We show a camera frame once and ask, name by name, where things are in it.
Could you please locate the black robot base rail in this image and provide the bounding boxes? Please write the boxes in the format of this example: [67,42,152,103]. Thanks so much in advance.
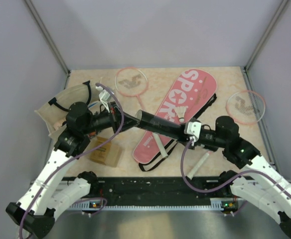
[83,177,234,207]

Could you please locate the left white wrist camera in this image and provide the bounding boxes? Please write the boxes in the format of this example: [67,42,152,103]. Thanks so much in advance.
[96,85,114,112]

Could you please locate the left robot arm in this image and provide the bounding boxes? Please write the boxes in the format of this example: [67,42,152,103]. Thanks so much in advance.
[5,102,139,239]

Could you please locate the right pink badminton racket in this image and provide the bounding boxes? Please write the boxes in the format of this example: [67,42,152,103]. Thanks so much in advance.
[186,90,267,180]

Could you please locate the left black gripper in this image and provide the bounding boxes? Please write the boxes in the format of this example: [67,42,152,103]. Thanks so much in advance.
[83,102,141,135]

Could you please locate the brown cardboard box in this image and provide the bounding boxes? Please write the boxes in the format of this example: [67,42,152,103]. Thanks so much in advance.
[88,142,123,168]

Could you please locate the black shuttlecock tube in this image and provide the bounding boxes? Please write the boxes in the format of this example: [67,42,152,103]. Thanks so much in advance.
[135,110,186,141]

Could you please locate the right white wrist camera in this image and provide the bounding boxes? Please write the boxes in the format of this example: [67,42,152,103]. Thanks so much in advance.
[184,121,202,138]

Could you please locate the beige floral tote bag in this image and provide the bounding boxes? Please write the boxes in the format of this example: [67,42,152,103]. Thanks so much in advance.
[35,81,102,142]

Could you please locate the pink racket cover bag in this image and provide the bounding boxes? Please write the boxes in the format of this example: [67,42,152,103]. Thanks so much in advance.
[133,69,217,172]

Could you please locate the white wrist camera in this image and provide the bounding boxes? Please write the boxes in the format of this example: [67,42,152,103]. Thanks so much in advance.
[96,85,114,112]
[184,121,202,138]

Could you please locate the pink badminton racket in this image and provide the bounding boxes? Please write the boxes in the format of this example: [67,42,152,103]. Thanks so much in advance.
[186,90,267,180]
[114,66,169,159]

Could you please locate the left pink badminton racket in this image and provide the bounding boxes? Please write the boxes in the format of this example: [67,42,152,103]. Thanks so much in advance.
[114,66,169,159]

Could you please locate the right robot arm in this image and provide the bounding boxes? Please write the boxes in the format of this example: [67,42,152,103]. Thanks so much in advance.
[180,116,291,239]

